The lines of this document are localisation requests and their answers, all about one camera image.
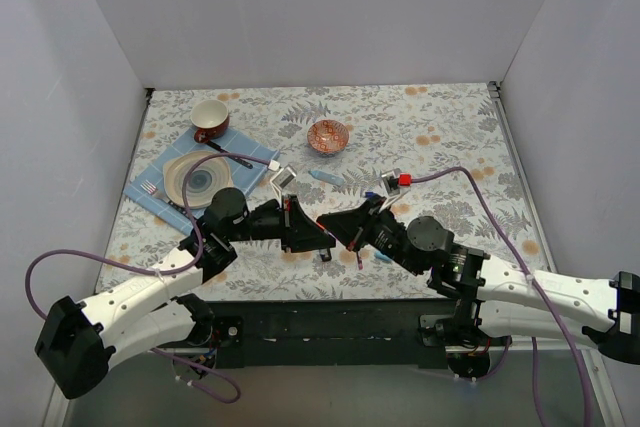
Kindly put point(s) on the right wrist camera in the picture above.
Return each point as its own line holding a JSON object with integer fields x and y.
{"x": 396, "y": 185}

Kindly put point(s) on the light blue marker pen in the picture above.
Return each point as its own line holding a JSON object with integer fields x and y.
{"x": 327, "y": 177}

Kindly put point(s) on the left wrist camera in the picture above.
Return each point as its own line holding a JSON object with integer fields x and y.
{"x": 281, "y": 178}

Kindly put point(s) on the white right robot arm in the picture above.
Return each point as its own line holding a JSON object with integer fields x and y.
{"x": 503, "y": 300}

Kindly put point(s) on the blue checked cloth napkin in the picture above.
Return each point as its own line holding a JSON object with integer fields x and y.
{"x": 244, "y": 177}

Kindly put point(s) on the red brown ceramic mug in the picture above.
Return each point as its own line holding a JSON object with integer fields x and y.
{"x": 211, "y": 119}

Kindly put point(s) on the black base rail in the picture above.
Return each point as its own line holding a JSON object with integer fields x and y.
{"x": 342, "y": 333}

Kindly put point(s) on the silver fork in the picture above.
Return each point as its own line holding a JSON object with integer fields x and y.
{"x": 155, "y": 192}

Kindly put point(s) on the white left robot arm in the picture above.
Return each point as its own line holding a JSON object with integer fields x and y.
{"x": 81, "y": 341}

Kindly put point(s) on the beige blue ringed plate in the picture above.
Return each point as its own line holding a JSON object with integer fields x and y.
{"x": 205, "y": 181}

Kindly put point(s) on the light blue pen cap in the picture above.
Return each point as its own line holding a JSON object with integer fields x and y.
{"x": 382, "y": 257}

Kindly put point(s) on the orange patterned bowl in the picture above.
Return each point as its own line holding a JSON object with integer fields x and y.
{"x": 328, "y": 137}

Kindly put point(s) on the floral tablecloth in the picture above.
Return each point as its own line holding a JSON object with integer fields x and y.
{"x": 419, "y": 129}

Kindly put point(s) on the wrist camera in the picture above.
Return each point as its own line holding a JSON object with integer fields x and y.
{"x": 281, "y": 178}
{"x": 396, "y": 185}

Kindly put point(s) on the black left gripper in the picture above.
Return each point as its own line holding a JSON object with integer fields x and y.
{"x": 287, "y": 223}

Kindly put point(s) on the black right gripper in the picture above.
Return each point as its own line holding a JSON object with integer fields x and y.
{"x": 366, "y": 223}

